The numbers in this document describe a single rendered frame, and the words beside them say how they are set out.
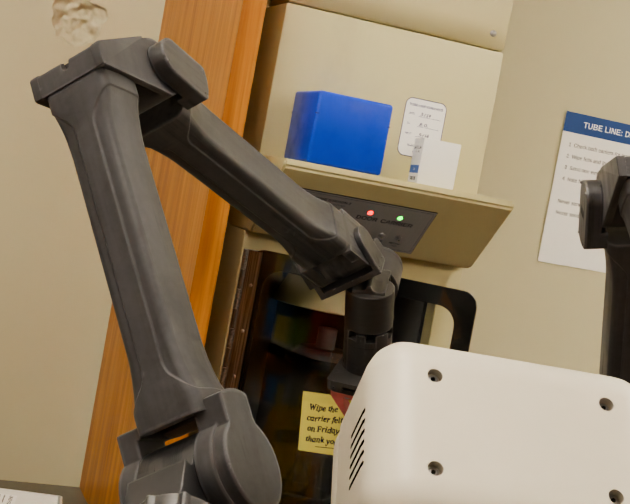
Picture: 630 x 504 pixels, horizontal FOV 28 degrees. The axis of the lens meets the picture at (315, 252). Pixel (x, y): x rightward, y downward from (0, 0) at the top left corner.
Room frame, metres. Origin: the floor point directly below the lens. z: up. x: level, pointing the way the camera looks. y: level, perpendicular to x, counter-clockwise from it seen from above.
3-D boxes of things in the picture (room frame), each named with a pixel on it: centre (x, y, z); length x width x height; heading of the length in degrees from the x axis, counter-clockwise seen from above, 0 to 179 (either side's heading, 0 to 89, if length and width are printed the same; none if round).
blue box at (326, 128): (1.61, 0.00, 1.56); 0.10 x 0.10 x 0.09; 19
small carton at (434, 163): (1.66, -0.13, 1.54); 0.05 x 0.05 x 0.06; 10
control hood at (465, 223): (1.64, -0.08, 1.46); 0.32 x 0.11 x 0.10; 109
